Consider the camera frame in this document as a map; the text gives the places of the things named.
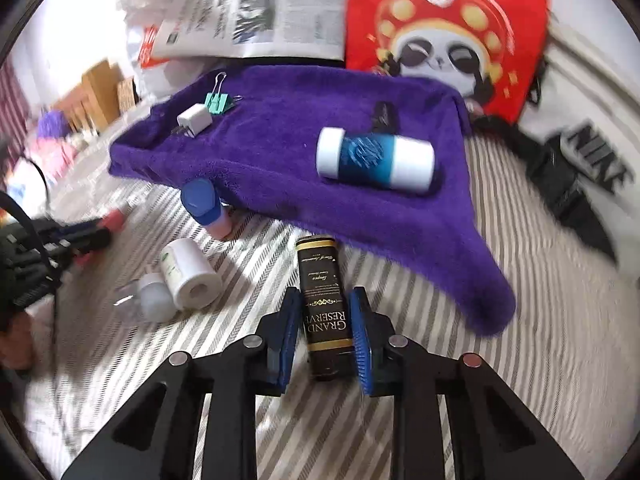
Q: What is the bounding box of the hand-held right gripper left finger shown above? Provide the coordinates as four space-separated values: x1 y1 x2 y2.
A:
60 287 303 480

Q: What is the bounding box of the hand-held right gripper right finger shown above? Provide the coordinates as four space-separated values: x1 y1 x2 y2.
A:
349 286 586 480

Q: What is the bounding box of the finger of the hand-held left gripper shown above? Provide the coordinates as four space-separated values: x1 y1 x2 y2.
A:
30 220 112 243
35 241 112 265

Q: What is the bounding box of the black box with gold print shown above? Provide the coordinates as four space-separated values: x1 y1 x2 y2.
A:
295 235 354 381

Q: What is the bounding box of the white label roll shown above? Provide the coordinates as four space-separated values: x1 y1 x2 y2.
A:
160 237 224 310

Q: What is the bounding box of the pink bottle with blue cap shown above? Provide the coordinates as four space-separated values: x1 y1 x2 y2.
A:
181 178 239 240

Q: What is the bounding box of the white charger plug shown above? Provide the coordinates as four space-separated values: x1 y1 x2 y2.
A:
172 104 211 139

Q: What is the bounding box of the blue and white bottle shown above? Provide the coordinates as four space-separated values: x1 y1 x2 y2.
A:
316 126 436 197

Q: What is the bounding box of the green binder clip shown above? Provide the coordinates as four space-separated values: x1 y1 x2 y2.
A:
204 72 245 115

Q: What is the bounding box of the black binder clip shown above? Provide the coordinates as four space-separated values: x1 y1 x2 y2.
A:
371 101 401 134

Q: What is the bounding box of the person's left hand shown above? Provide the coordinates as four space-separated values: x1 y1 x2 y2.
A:
0 309 40 371

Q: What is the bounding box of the pink printed pillow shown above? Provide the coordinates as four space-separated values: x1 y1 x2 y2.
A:
10 110 77 197

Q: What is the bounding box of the purple towel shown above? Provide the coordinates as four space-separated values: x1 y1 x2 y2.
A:
109 65 517 339

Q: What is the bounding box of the wooden headboard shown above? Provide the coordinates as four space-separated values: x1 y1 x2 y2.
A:
52 59 137 134

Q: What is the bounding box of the striped grey blanket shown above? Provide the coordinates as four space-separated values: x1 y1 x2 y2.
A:
20 125 640 480

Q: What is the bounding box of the white plastic shopping bag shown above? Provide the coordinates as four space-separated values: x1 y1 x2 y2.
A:
107 0 211 102

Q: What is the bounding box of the folded newspaper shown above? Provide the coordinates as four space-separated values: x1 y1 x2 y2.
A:
150 0 349 64

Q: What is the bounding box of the red paper bag with panda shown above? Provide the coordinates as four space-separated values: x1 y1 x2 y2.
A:
345 0 551 124

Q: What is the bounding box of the white waist bag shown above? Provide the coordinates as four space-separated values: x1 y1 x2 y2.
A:
472 20 640 267

